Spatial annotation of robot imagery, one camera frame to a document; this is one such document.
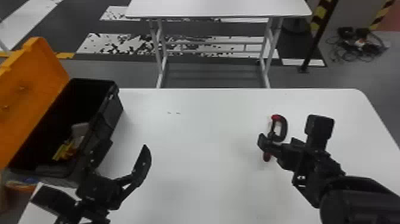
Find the yellow black striped post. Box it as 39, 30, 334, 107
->
368, 0, 397, 32
298, 0, 340, 74

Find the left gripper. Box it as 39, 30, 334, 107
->
76, 144, 153, 211

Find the red and black clamp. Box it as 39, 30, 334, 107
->
262, 113, 289, 163

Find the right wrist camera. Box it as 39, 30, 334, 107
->
304, 114, 335, 148

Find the black tool box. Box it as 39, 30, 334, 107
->
0, 36, 124, 180

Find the black cable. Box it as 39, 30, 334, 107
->
324, 26, 391, 64

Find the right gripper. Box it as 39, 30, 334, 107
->
257, 132, 310, 182

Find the yellow hand tool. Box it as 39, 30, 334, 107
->
51, 137, 83, 162

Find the white side table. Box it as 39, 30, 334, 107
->
124, 0, 313, 89

